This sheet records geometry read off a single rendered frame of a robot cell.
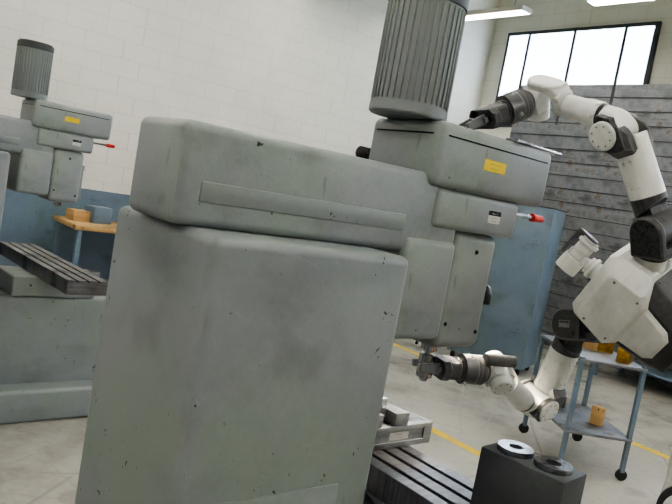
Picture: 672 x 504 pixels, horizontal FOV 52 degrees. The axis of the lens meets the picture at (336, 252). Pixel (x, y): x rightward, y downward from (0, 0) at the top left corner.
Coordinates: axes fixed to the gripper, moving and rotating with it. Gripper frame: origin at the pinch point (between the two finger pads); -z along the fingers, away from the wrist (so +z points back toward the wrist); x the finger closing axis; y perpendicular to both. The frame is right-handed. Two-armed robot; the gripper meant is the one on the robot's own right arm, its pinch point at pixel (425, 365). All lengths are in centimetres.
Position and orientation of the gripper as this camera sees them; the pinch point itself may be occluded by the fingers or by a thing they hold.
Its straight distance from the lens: 201.7
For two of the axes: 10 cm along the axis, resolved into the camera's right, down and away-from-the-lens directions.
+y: -1.6, 9.8, 0.9
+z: 9.5, 1.3, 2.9
